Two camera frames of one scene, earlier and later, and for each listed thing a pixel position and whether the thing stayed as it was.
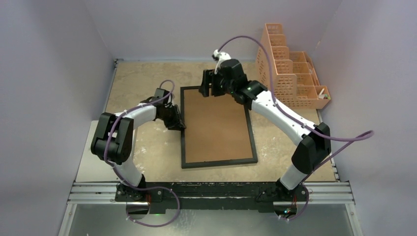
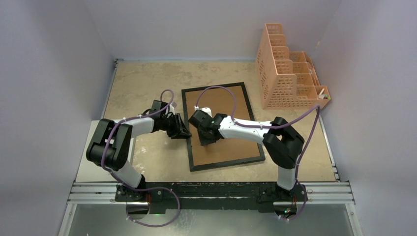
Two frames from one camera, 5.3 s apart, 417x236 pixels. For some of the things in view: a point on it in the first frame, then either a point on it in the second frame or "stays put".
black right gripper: (210, 83) to (207, 134)
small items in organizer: (323, 96) stays put
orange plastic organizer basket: (295, 83) stays put
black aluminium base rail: (211, 197) stays put
